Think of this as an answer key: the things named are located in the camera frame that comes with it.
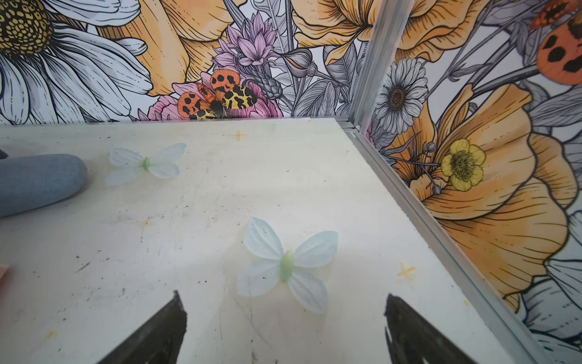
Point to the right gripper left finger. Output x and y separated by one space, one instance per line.
158 340

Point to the blue grey glasses case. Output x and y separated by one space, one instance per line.
32 182

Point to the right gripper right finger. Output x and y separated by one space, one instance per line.
410 338

